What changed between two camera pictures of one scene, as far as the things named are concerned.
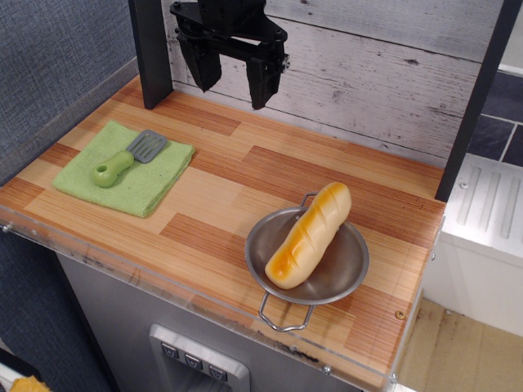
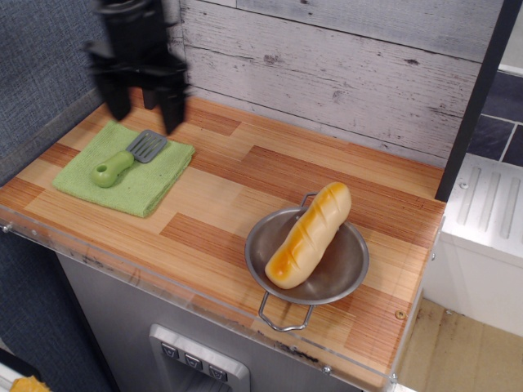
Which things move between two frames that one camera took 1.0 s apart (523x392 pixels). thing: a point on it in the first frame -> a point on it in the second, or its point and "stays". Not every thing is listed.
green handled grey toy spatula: [143, 149] stays
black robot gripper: [237, 28] -> [137, 49]
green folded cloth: [139, 189] stays
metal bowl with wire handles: [340, 269] stays
